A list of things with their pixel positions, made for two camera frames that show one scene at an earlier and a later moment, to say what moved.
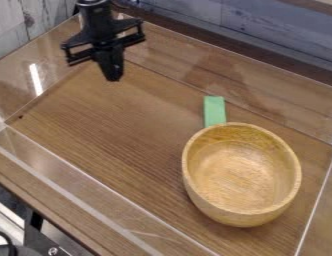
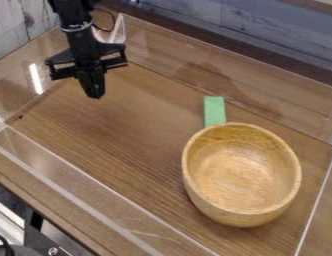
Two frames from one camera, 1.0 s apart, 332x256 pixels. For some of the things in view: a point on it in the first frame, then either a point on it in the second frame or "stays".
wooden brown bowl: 241,173 stays
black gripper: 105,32 → 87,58
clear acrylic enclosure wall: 203,157 stays
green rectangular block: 214,110 stays
